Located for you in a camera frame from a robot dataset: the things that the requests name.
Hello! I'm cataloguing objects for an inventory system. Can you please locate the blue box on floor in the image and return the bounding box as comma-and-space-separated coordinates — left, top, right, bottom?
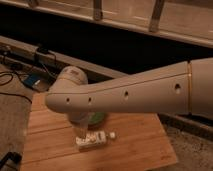
23, 74, 41, 88

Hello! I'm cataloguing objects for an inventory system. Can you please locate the black device on rail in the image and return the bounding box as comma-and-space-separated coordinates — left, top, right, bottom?
36, 46, 50, 55

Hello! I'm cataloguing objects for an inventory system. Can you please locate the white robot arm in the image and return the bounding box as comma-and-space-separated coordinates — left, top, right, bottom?
45, 58, 213, 138

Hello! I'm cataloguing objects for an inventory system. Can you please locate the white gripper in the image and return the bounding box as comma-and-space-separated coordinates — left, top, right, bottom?
67, 112, 94, 138

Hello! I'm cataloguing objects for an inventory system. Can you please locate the black object bottom left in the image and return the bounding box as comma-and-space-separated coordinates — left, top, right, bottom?
0, 152, 22, 169

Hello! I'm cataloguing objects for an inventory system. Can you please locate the green ceramic bowl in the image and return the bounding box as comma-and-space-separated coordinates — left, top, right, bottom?
88, 112, 107, 126

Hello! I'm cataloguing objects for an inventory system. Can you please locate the white plastic bottle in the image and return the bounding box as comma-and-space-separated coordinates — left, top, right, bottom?
76, 131, 116, 149

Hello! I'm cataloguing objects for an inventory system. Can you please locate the black cable on floor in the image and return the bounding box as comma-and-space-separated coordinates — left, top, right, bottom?
0, 71, 33, 104

